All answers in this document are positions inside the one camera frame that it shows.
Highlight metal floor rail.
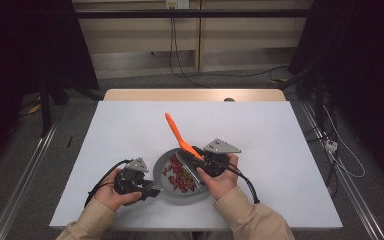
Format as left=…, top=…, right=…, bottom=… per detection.
left=0, top=109, right=64, bottom=240
left=299, top=99, right=384, bottom=240

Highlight person's right hand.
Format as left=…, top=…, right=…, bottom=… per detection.
left=196, top=153, right=240, bottom=201

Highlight grey dustpan with orange lip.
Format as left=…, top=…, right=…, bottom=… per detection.
left=152, top=148, right=211, bottom=206

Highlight black metal stand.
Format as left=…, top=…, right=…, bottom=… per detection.
left=37, top=74, right=105, bottom=138

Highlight right hand-held gripper black cable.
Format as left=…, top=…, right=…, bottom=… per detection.
left=225, top=164, right=261, bottom=205

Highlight black horizontal metal bar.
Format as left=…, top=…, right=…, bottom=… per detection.
left=74, top=9, right=314, bottom=19

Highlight scatter of red kidney beans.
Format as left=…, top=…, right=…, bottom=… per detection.
left=162, top=154, right=198, bottom=195

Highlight orange hand brush grey bristles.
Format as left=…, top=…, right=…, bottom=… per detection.
left=164, top=112, right=207, bottom=194

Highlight white wall socket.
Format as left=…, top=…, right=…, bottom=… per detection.
left=165, top=0, right=190, bottom=10

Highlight black curtain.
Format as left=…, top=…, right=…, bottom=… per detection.
left=288, top=0, right=384, bottom=183
left=0, top=0, right=100, bottom=168

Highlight white floor cable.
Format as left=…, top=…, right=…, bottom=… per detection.
left=322, top=104, right=367, bottom=179

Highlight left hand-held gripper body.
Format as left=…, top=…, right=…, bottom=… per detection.
left=114, top=157, right=154, bottom=201

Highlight black wall cable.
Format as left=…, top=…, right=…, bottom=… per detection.
left=168, top=8, right=211, bottom=89

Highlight hand-held gripper black cable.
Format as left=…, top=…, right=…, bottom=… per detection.
left=225, top=164, right=261, bottom=205
left=84, top=159, right=133, bottom=208

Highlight white power adapter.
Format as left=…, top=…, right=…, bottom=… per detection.
left=324, top=139, right=339, bottom=153

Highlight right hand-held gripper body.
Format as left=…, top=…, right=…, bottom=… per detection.
left=193, top=138, right=243, bottom=178

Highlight left hand-held gripper black cable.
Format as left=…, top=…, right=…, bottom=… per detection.
left=84, top=159, right=133, bottom=208

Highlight person's left hand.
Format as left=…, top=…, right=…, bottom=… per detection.
left=93, top=168, right=144, bottom=212

